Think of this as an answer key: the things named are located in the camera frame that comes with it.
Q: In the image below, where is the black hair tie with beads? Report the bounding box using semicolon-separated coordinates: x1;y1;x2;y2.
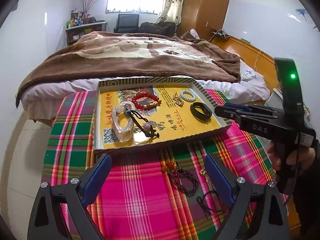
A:
123;108;161;138

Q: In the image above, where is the person's right hand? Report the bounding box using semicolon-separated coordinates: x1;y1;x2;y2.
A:
266;142;320;178

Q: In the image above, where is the small gold chain bracelet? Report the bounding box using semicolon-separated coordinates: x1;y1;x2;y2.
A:
172;92;185;107

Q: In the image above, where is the bed with white sheet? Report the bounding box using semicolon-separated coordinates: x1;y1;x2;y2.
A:
21;61;270;120

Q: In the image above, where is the gold chain with pendant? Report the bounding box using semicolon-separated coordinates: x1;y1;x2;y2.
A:
198;167;225;221

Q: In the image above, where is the light blue spiral hair tie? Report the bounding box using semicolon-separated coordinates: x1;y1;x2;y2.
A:
180;89;198;103

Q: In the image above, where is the black cord hair tie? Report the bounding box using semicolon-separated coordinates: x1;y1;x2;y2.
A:
196;190;223;218

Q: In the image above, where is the dark red bead necklace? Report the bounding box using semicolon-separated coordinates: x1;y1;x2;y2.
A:
163;160;200;197

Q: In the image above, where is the shelf with bottles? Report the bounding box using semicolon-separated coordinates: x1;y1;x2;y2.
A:
65;0;107;46

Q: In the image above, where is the plaid colourful table cloth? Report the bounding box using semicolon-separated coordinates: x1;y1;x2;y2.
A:
42;91;275;239

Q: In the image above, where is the dark bag on chair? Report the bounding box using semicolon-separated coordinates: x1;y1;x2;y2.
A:
139;22;176;37

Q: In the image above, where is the wooden wardrobe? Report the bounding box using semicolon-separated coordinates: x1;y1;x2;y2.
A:
177;0;229;41

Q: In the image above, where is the striped cardboard tray box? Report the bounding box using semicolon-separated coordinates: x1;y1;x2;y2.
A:
93;77;232;154

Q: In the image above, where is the floral curtain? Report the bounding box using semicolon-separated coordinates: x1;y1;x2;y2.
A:
156;0;184;25

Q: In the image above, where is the brown fleece blanket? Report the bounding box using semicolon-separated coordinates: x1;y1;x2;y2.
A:
16;31;241;105

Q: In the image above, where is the red bead bracelet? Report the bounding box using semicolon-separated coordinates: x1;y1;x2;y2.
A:
131;92;162;111

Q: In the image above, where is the black bangle bracelet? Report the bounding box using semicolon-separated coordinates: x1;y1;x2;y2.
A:
190;101;213;123

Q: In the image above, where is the wooden headboard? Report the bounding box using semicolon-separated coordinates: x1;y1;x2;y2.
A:
212;36;279;91

